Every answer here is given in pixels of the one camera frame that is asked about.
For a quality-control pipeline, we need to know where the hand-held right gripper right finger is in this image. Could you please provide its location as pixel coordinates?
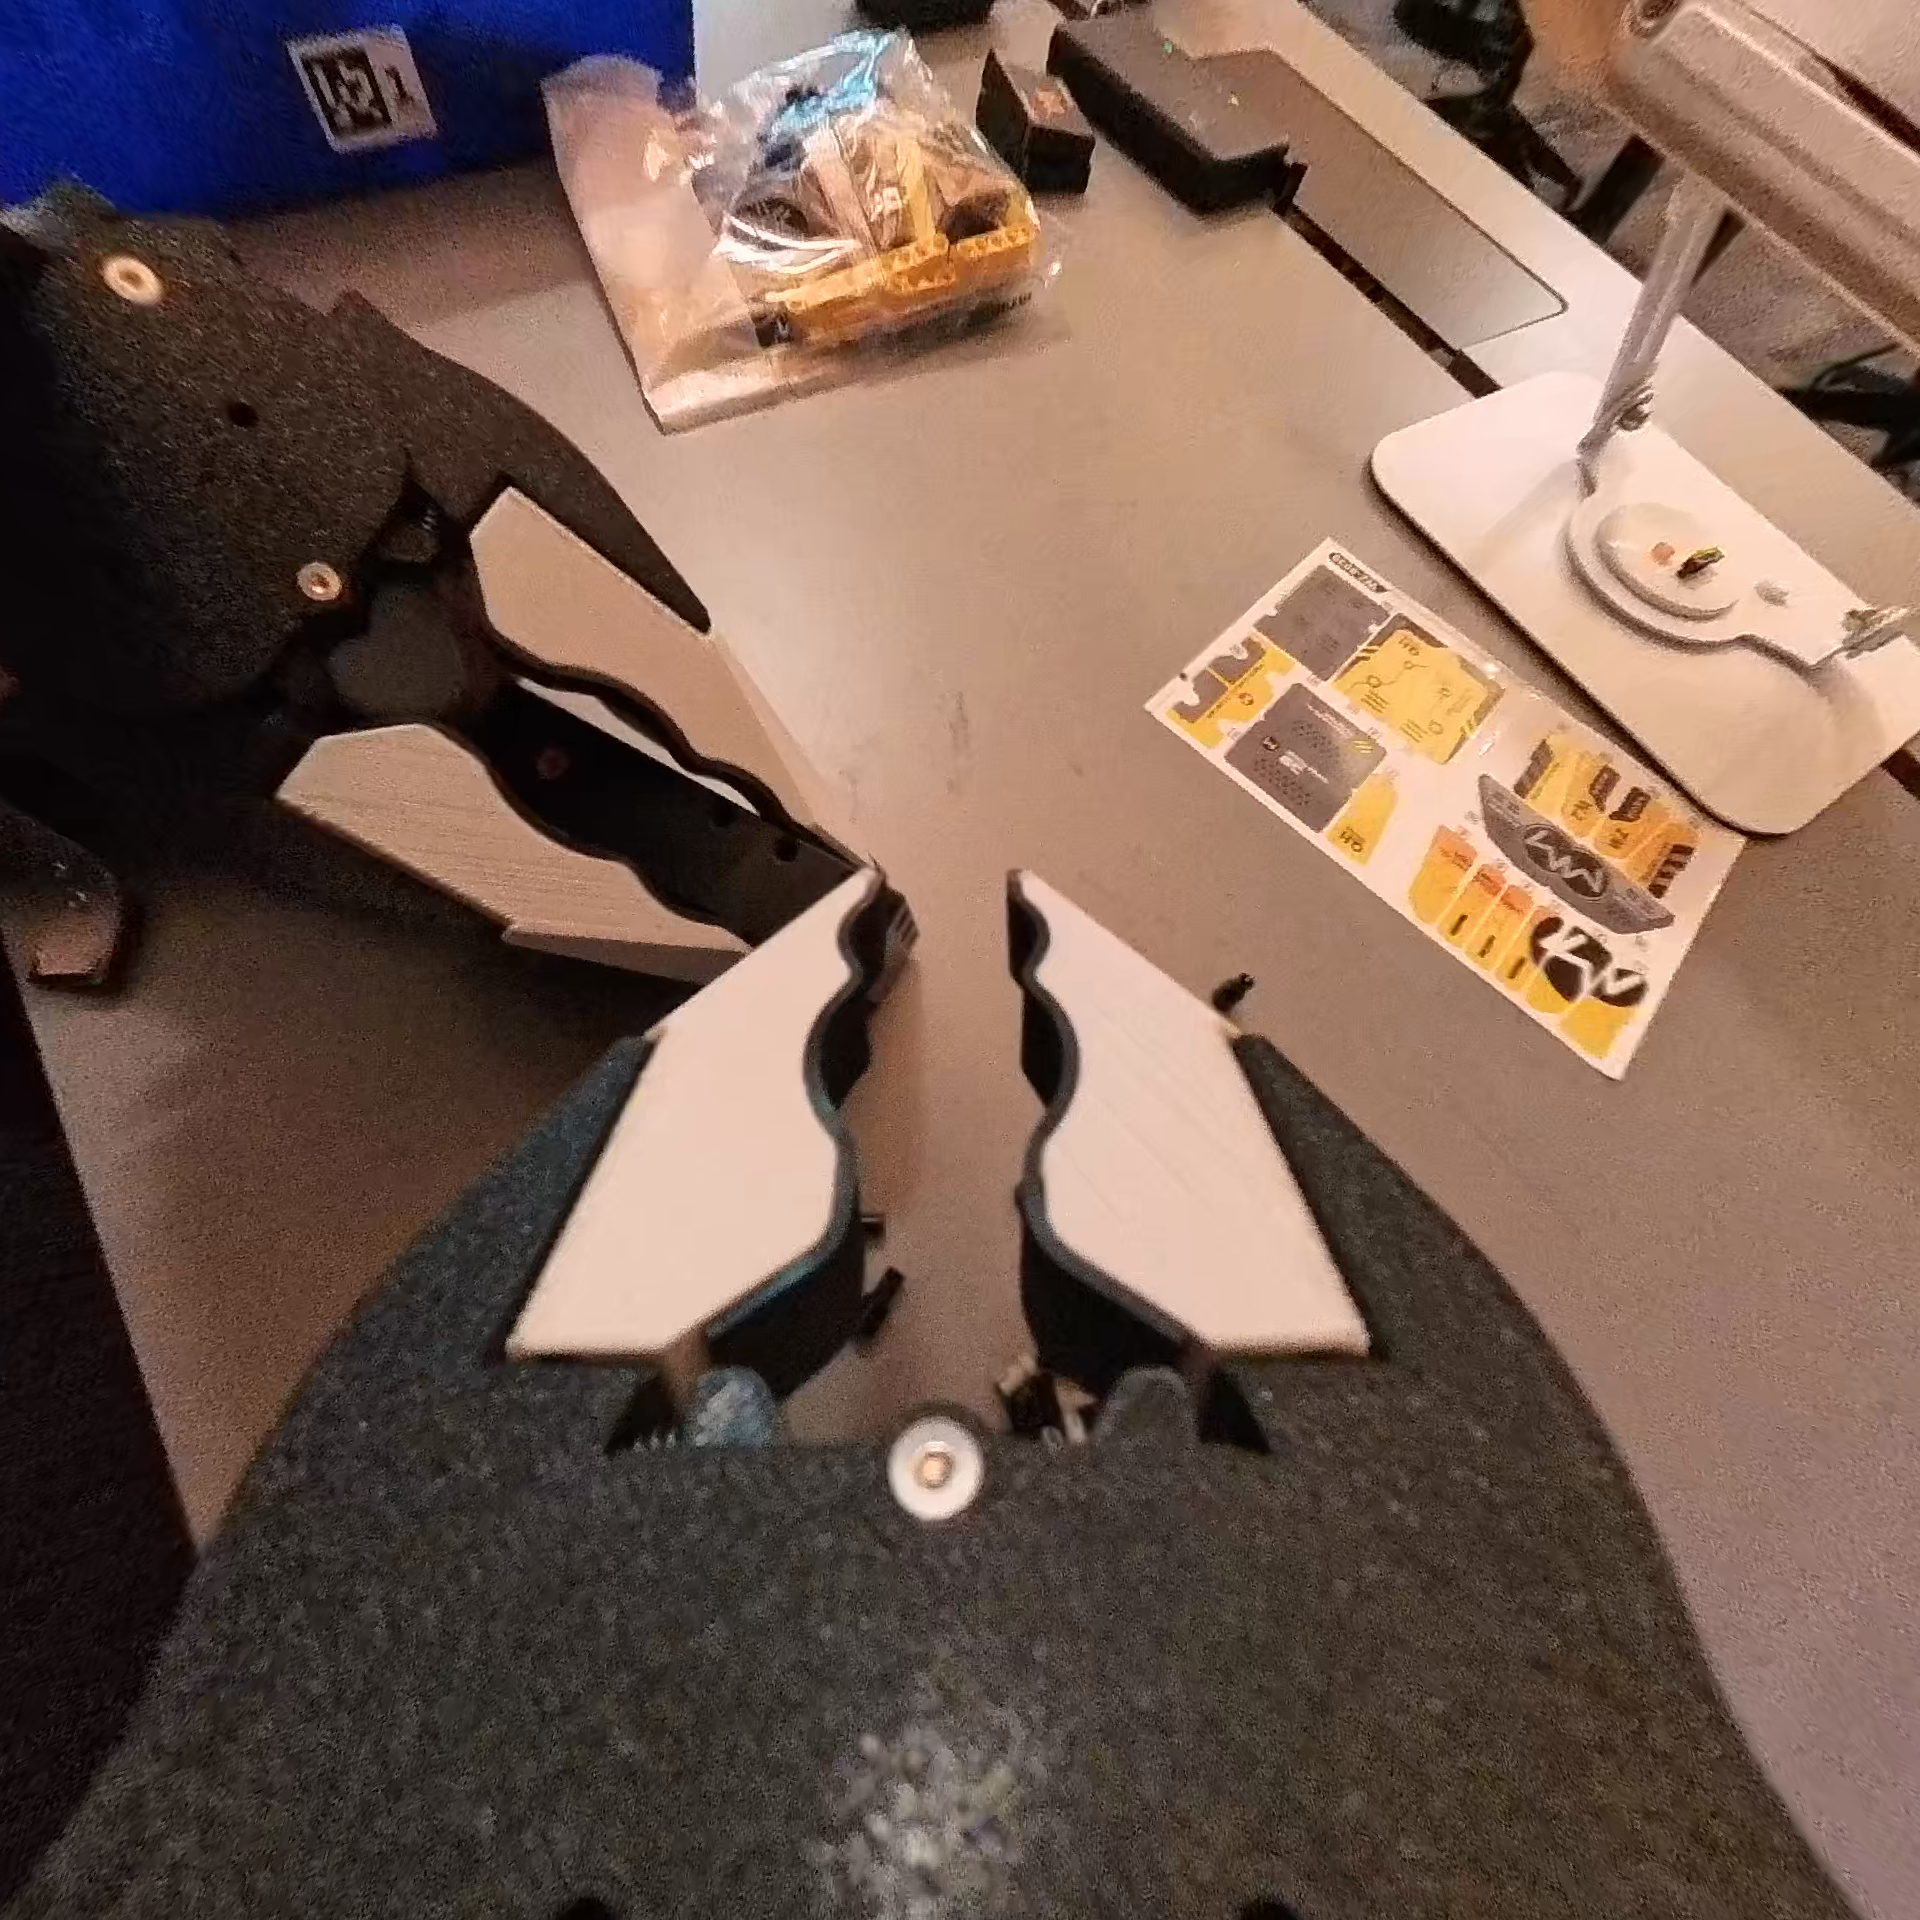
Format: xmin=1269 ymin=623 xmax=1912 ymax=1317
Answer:
xmin=1005 ymin=867 xmax=1372 ymax=1367

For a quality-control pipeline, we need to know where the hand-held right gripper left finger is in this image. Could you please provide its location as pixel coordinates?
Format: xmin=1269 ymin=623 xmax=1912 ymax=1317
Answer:
xmin=505 ymin=867 xmax=917 ymax=1373

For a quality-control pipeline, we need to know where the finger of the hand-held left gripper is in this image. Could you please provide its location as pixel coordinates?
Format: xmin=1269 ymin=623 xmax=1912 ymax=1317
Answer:
xmin=275 ymin=720 xmax=760 ymax=990
xmin=468 ymin=483 xmax=876 ymax=881

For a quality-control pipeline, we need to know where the black perforated plastic plate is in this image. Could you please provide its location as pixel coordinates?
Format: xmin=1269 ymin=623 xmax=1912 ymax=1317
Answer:
xmin=488 ymin=674 xmax=922 ymax=963

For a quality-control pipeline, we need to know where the clear bag of yellow parts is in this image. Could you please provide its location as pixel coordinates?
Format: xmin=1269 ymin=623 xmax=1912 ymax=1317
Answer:
xmin=544 ymin=30 xmax=1070 ymax=438

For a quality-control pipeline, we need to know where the blue plastic bin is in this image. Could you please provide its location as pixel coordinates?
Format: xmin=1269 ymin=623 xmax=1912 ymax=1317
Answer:
xmin=0 ymin=0 xmax=699 ymax=219

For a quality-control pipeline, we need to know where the yellow grey sticker sheet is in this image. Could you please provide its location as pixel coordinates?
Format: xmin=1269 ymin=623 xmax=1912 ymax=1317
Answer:
xmin=1148 ymin=537 xmax=1748 ymax=1081

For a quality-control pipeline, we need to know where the small black block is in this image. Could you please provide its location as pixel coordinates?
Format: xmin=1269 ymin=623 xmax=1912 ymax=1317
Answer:
xmin=977 ymin=48 xmax=1097 ymax=198

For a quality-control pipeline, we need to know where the black rectangular device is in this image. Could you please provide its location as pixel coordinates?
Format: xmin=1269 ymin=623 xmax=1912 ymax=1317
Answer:
xmin=1046 ymin=11 xmax=1306 ymax=208

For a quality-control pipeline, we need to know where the white booklet stand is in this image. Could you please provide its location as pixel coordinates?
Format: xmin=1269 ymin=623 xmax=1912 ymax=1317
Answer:
xmin=1368 ymin=0 xmax=1920 ymax=840

